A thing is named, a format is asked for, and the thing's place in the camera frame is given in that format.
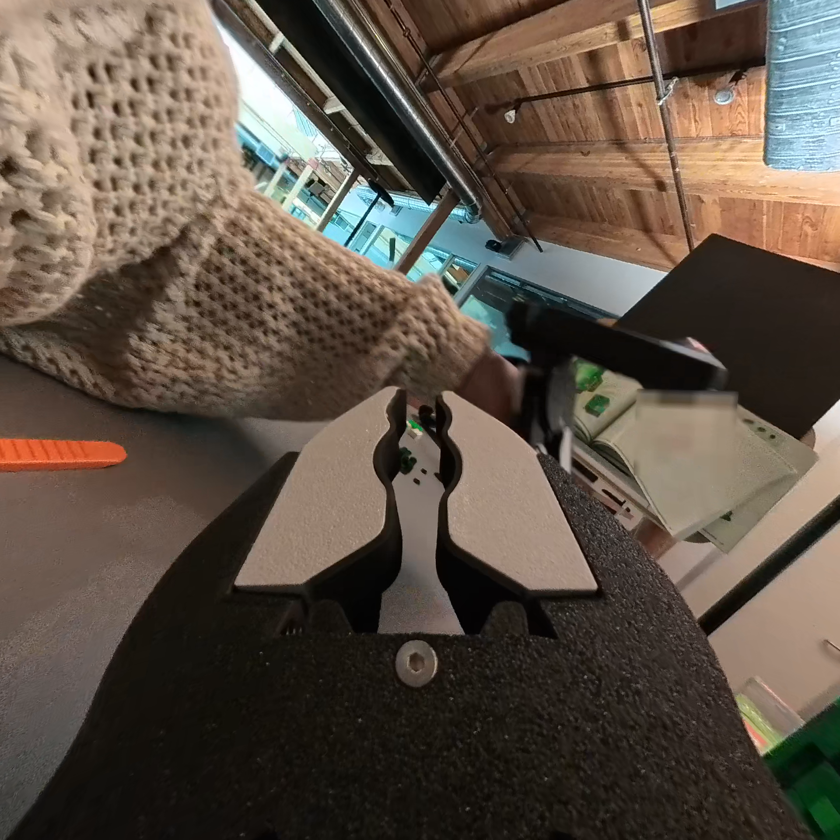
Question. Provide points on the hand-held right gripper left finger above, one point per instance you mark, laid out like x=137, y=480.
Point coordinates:
x=328, y=518

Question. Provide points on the small green lego piece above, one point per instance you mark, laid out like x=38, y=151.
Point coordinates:
x=405, y=460

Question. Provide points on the grey acoustic ceiling panel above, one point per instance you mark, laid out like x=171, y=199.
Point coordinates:
x=804, y=79

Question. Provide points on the person's left hand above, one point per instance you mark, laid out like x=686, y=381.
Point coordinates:
x=495, y=390

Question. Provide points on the black flat panel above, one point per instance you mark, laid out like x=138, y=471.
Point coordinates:
x=754, y=315

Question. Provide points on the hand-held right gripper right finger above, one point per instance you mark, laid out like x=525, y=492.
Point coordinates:
x=512, y=512

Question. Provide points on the metal ceiling duct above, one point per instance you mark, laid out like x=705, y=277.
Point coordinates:
x=400, y=98

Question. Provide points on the clear plastic bag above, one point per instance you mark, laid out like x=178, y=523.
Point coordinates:
x=768, y=712

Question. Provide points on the person's left forearm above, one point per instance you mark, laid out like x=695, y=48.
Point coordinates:
x=197, y=262

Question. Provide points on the green plastic bin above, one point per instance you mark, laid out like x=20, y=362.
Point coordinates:
x=810, y=781

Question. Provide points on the orange brick separator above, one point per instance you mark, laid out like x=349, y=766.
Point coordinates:
x=59, y=454

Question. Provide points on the lego instruction booklet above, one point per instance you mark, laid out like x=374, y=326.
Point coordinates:
x=754, y=485

